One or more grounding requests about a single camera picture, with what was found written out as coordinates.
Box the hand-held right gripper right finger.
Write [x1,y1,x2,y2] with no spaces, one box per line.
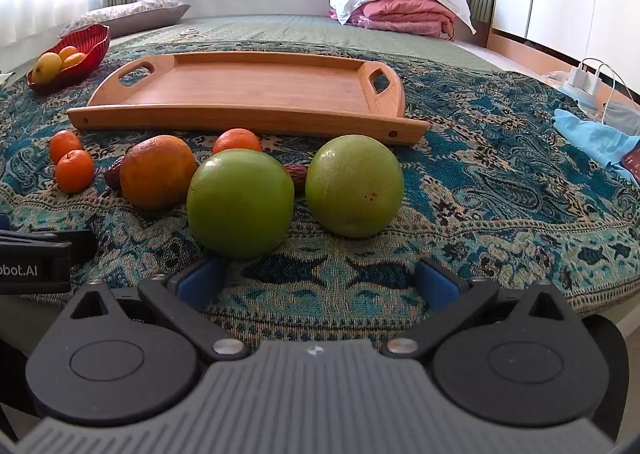
[387,256,576,362]

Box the small tangerine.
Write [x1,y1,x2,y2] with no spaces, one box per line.
[212,128,263,155]
[55,149,95,193]
[49,130,84,165]

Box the teal paisley blanket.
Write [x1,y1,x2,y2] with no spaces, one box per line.
[0,41,640,329]

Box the yellow lemon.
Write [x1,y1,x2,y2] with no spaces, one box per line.
[31,52,63,83]

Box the white charger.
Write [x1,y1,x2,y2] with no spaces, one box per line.
[570,61,608,97]

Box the light blue cloth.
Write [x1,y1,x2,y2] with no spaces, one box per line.
[552,108,640,169]

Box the floral grey pillow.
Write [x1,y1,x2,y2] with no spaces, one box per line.
[59,0,192,40]

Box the white cable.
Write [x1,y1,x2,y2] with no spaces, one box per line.
[582,58,637,125]

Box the large orange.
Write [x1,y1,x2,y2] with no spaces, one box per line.
[120,135,198,213]

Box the green quilted bedspread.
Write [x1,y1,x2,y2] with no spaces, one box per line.
[105,14,516,74]

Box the light green spotted guava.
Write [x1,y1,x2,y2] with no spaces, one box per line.
[305,135,405,239]

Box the wooden tray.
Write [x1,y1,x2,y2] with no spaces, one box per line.
[66,52,431,145]

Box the red glass bowl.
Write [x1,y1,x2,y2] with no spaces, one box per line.
[26,24,111,95]

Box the brown date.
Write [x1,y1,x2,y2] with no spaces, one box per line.
[284,163,310,195]
[103,156,125,193]

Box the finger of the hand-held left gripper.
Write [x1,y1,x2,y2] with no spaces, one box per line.
[0,229,99,265]

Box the dark green apple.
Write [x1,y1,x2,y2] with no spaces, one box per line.
[186,150,296,261]

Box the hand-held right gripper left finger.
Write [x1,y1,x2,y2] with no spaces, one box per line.
[65,256,251,362]

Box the pink folded blanket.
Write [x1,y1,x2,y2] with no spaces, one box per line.
[329,0,457,40]

